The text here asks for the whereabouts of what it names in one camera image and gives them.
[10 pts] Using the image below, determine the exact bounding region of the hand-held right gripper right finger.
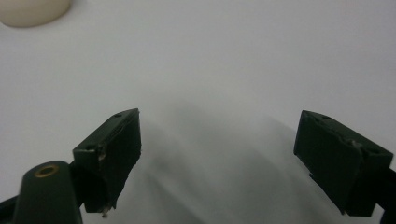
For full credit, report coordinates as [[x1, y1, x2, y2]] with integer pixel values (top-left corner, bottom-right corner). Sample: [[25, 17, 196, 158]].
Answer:
[[292, 109, 394, 217]]

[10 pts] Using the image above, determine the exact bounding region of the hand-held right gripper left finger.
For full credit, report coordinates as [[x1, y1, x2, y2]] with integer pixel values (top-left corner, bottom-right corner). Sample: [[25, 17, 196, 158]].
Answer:
[[72, 107, 143, 217]]

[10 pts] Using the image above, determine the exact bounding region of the cream round container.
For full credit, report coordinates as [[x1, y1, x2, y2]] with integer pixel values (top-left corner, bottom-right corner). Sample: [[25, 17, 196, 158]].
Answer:
[[0, 0, 73, 28]]

